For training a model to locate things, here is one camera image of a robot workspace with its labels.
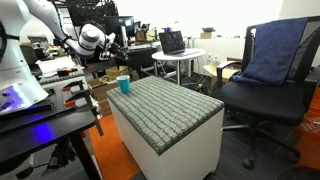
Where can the grey open laptop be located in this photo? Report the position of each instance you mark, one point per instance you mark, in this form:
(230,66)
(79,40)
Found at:
(171,42)

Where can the brown cardboard box with clutter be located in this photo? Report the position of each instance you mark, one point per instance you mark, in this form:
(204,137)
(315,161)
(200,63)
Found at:
(101,90)

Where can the white cabinet box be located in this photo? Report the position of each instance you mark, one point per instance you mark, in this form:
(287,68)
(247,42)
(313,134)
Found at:
(186,160)

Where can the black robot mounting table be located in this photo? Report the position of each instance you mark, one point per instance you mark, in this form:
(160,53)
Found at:
(40,130)

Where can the navy blue cloth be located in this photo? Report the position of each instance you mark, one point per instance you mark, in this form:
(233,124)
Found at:
(270,53)

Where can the black office chair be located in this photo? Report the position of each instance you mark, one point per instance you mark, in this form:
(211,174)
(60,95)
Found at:
(266,100)

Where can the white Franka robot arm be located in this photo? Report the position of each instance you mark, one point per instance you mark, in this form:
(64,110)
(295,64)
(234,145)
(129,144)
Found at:
(20,50)

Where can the orange floor mat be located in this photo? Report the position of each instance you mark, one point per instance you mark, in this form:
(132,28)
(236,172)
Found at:
(111,153)

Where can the grey woven pad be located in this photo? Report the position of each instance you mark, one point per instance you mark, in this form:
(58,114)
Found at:
(60,77)

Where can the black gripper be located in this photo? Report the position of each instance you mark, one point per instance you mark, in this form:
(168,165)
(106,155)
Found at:
(114,47)

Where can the black computer monitor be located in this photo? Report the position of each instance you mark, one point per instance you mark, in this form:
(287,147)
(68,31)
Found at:
(121,25)

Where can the small cardboard box on shelf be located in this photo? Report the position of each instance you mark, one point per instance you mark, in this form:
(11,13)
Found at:
(206,34)

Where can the large open cardboard box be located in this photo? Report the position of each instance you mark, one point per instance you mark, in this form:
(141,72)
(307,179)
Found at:
(216,71)

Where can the black desk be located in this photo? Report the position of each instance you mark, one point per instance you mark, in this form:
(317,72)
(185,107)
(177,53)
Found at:
(140,58)

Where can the round white table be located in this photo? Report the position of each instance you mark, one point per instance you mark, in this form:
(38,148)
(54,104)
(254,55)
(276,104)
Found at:
(178,56)

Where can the light blue cup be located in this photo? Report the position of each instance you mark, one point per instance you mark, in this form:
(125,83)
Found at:
(123,85)

